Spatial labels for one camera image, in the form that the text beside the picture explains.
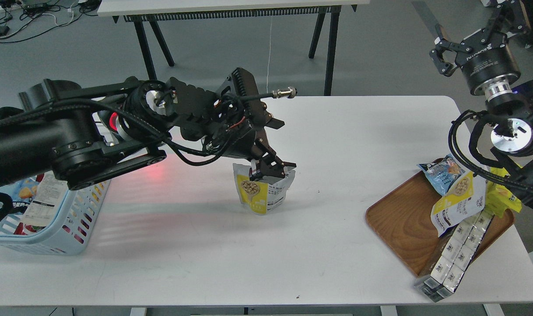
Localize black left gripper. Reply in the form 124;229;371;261
165;68;297;181

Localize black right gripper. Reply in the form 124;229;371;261
429;0;531;95

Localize yellow white snack pouch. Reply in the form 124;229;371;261
233;163;296;215
430;172;486;237

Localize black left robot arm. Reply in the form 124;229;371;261
0;68;297;222

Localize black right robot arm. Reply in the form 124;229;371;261
429;0;533;209

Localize blue snack bag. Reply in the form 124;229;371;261
417;154;465;196

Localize yellow cartoon snack bag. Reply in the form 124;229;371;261
484;180;522;218

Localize light blue plastic basket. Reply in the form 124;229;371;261
0;175;110;255

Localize white label snack bag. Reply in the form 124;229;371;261
20;172;68;227

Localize white background table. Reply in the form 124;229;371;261
97;0;368;96

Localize brown wooden tray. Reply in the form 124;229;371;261
366;158;515;277

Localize black barcode scanner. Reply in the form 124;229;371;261
93;110;132;146

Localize clear pack of white boxes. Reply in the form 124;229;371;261
414;211;495;302

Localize blue chip bag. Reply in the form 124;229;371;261
0;177;40;206

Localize white hanging cable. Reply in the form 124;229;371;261
266;17;274;97

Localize black floor cables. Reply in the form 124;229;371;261
0;0;102;43

